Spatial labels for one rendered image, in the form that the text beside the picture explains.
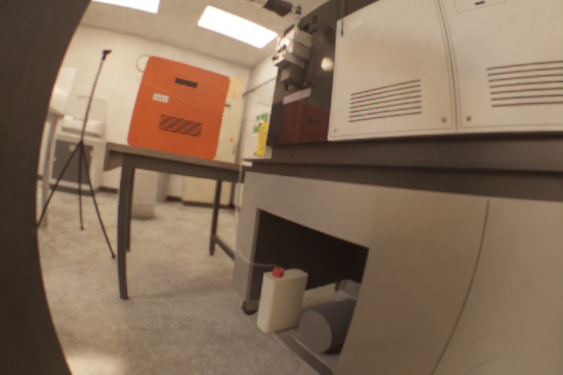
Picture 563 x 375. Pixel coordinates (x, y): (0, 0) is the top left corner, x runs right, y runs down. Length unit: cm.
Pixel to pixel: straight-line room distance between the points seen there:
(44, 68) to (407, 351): 73
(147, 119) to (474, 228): 112
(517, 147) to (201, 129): 112
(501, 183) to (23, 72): 67
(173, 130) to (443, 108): 99
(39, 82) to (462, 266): 66
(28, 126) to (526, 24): 84
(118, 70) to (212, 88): 341
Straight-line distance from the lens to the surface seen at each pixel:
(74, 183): 367
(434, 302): 48
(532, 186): 45
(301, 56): 96
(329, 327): 84
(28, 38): 31
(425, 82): 60
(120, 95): 430
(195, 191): 388
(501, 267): 44
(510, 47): 59
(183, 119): 109
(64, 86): 459
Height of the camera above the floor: 67
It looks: 4 degrees up
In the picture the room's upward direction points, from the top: 8 degrees clockwise
